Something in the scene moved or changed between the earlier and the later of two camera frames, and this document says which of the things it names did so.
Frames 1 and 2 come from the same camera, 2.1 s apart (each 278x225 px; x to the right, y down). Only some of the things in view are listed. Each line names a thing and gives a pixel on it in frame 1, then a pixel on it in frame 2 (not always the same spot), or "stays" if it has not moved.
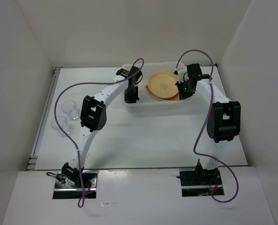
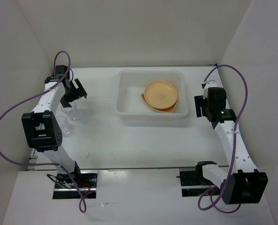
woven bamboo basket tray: (174, 98) to (170, 109)
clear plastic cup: (63, 123) stays
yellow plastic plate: (162, 85) to (160, 94)
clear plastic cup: (70, 107) stays
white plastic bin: (145, 100) to (129, 85)
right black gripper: (183, 95) to (199, 101)
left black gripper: (132, 100) to (80, 92)
